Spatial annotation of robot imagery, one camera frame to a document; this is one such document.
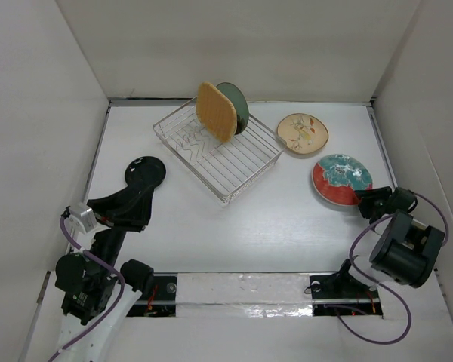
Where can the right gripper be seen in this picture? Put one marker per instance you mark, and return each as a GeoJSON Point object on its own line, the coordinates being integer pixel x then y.
{"type": "Point", "coordinates": [367, 195]}

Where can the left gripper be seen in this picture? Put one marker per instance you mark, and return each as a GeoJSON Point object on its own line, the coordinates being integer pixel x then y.
{"type": "Point", "coordinates": [127, 208]}

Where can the red and teal plate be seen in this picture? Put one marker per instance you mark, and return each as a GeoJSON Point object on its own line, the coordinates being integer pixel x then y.
{"type": "Point", "coordinates": [336, 177]}

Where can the beige floral plate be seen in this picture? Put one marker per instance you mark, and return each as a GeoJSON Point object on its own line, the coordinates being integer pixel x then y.
{"type": "Point", "coordinates": [303, 133]}

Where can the orange woven oval plate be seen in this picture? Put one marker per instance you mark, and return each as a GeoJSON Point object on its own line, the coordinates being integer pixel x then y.
{"type": "Point", "coordinates": [215, 112]}

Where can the light blue flower plate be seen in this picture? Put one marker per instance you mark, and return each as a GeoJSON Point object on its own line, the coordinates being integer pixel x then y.
{"type": "Point", "coordinates": [239, 102]}

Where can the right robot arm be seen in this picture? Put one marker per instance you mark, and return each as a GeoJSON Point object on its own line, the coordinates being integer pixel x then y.
{"type": "Point", "coordinates": [406, 251]}

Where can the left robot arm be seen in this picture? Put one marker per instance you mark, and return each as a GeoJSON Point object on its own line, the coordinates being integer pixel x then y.
{"type": "Point", "coordinates": [97, 295]}

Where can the black round plate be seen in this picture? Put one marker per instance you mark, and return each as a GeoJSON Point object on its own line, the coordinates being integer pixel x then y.
{"type": "Point", "coordinates": [147, 172]}

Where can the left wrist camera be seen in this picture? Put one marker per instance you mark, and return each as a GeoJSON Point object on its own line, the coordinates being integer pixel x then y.
{"type": "Point", "coordinates": [80, 217]}

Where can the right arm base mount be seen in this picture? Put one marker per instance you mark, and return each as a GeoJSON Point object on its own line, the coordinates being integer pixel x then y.
{"type": "Point", "coordinates": [344, 296]}

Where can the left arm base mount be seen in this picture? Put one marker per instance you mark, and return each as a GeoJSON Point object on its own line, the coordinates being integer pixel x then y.
{"type": "Point", "coordinates": [160, 302]}

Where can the wire dish rack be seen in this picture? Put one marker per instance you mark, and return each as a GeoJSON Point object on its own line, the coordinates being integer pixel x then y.
{"type": "Point", "coordinates": [226, 169]}

